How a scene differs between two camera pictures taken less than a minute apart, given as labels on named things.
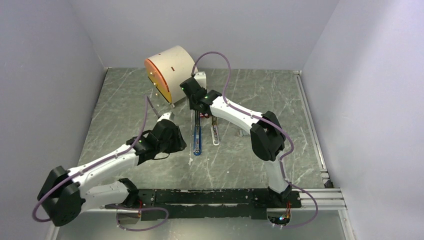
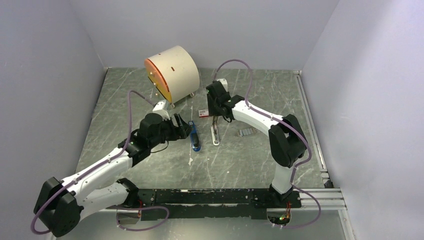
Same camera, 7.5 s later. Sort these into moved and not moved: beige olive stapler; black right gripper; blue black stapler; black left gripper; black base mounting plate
Moved: blue black stapler; black right gripper; black left gripper
Not moved: black base mounting plate; beige olive stapler
